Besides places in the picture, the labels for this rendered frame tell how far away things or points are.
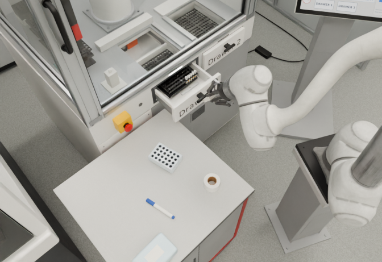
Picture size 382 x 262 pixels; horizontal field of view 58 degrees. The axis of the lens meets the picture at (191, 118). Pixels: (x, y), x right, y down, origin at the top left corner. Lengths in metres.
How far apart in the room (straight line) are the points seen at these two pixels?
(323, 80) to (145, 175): 0.83
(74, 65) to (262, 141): 0.67
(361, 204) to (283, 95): 1.58
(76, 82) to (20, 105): 1.73
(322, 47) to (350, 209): 1.20
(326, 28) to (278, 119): 1.09
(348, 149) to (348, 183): 0.18
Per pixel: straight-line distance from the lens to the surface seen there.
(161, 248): 1.37
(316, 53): 2.28
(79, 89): 1.30
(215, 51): 1.74
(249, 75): 1.15
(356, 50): 1.06
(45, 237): 1.37
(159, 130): 1.63
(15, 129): 2.86
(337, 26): 2.16
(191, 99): 1.55
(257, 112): 1.16
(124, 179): 1.53
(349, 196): 1.29
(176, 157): 1.51
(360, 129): 1.41
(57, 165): 2.56
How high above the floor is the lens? 2.12
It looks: 55 degrees down
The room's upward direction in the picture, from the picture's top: 1 degrees counter-clockwise
